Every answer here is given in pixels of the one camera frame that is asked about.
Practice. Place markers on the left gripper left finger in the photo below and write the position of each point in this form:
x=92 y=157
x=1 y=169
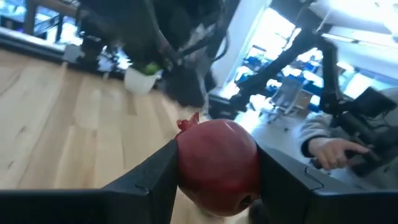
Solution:
x=109 y=205

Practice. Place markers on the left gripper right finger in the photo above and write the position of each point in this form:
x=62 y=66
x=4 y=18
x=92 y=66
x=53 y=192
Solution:
x=311 y=202

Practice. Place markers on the red pomegranate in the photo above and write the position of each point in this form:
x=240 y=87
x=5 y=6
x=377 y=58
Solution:
x=217 y=168

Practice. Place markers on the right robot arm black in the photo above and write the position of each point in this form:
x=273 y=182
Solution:
x=140 y=31

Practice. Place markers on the person's hand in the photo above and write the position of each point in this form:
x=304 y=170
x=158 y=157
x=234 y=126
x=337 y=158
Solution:
x=332 y=152

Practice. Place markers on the person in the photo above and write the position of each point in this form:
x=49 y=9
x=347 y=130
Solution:
x=314 y=127

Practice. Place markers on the grey office chair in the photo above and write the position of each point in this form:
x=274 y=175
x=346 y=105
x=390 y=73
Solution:
x=286 y=96

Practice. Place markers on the green plant in white pot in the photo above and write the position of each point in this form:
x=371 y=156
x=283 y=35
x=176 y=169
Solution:
x=140 y=79

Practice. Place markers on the brown wooden furniture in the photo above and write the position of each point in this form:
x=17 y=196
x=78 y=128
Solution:
x=31 y=15

